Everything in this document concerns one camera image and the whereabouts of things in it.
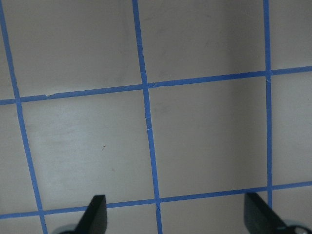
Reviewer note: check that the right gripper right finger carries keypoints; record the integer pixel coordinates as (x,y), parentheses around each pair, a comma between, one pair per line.
(259,218)

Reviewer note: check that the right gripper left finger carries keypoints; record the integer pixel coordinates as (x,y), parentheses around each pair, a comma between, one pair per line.
(94,219)

